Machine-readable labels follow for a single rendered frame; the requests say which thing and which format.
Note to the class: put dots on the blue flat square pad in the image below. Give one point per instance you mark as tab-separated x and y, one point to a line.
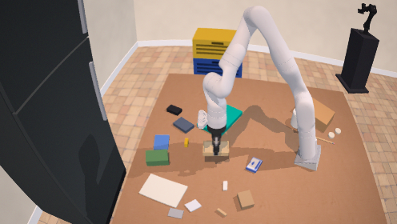
161	142

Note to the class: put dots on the teal flat rectangular box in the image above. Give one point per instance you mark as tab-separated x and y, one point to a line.
233	115

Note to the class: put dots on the white mug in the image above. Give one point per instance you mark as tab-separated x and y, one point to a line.
293	120

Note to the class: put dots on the green rectangular box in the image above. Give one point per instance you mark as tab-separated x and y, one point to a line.
157	158

